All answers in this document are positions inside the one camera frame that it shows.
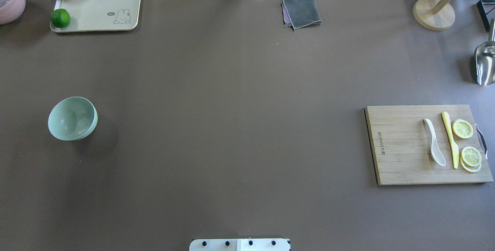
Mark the light green ceramic bowl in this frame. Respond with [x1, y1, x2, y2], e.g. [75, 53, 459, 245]
[48, 96, 98, 141]

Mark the white ceramic spoon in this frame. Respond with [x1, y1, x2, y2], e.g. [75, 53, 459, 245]
[423, 118, 447, 166]

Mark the folded grey cloth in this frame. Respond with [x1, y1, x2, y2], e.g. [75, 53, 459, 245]
[281, 0, 322, 30]

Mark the bamboo cutting board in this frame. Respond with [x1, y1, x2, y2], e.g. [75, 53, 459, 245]
[365, 104, 493, 185]

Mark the cream rabbit tray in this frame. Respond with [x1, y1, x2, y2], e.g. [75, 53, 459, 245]
[50, 0, 141, 33]

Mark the green lime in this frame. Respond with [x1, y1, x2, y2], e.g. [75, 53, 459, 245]
[51, 9, 71, 28]

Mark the wooden mug tree stand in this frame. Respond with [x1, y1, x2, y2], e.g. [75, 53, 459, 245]
[412, 0, 456, 31]

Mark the yellow plastic knife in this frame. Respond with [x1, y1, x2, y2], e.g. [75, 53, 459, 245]
[441, 111, 460, 169]

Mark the upper lemon slice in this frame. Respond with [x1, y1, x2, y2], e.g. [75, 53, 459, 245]
[451, 119, 474, 139]

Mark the lemon slice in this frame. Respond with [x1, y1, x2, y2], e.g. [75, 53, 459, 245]
[451, 119, 474, 139]
[460, 146, 482, 173]

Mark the lower lemon slice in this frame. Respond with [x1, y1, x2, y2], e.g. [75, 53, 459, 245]
[460, 146, 482, 173]

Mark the steel ice scoop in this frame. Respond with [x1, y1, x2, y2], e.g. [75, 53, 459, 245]
[475, 19, 495, 86]

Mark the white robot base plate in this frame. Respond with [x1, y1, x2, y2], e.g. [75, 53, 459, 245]
[189, 237, 291, 251]

